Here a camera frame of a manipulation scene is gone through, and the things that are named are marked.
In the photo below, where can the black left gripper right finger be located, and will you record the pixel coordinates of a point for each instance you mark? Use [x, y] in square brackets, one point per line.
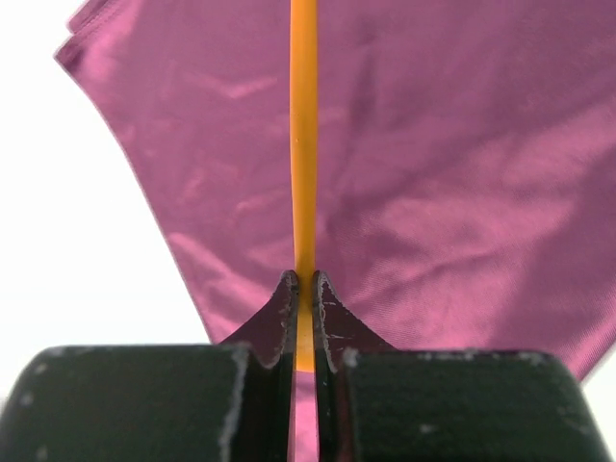
[379, 403]

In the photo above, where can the purple satin napkin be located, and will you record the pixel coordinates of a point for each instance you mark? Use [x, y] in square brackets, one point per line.
[466, 192]

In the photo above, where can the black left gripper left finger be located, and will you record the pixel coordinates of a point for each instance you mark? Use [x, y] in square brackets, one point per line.
[233, 401]

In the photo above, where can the orange plastic spoon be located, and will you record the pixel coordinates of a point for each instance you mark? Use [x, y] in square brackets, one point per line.
[303, 132]

